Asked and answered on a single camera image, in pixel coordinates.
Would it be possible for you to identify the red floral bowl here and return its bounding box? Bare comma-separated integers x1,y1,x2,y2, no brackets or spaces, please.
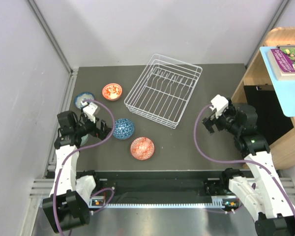
102,83,122,101

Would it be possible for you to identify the pale green bowl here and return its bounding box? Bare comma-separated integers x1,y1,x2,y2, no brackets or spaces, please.
81,134,89,146

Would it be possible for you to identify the blue triangle pattern bowl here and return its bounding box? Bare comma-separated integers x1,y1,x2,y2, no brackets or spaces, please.
113,118,135,140

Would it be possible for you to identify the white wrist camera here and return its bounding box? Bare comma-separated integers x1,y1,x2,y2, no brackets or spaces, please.
209,94,229,118
81,100,100,123

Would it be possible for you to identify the red geometric pattern bowl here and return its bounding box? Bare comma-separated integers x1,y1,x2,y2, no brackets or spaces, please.
130,137,155,161

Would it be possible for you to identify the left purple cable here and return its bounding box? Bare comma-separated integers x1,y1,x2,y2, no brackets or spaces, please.
55,99,115,234

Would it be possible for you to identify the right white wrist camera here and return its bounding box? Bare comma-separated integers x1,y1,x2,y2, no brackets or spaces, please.
209,94,229,118

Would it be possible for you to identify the light blue shelf board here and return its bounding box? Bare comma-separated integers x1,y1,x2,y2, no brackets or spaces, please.
260,46,295,118

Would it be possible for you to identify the wooden side cabinet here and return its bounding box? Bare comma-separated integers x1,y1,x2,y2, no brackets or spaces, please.
230,26,295,170

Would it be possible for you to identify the grey slotted cable duct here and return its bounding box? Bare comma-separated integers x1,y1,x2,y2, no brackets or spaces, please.
39,196,239,209

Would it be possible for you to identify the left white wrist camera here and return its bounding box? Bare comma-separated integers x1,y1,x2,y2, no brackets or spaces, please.
81,100,100,123

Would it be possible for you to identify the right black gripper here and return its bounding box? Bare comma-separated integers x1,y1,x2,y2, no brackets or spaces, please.
203,105,241,136

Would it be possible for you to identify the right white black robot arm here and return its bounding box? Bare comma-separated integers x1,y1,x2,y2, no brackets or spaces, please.
202,100,295,236

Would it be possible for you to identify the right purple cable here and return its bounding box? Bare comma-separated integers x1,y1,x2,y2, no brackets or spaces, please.
194,104,295,236

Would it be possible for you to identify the white wire dish rack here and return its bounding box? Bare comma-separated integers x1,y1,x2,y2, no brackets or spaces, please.
124,54,203,129

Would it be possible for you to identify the black mounting base rail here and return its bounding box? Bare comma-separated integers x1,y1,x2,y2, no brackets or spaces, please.
77,171,231,204

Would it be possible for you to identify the purple cable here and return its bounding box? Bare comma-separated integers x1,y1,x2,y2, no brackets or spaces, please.
194,104,295,236
55,99,115,234

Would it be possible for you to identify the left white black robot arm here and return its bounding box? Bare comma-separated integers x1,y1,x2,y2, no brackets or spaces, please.
42,111,114,236

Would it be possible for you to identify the blue white floral bowl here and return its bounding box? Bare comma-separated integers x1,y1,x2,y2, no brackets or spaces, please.
74,92,95,109

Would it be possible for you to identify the purple green book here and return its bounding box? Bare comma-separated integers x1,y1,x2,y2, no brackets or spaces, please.
267,47,295,81

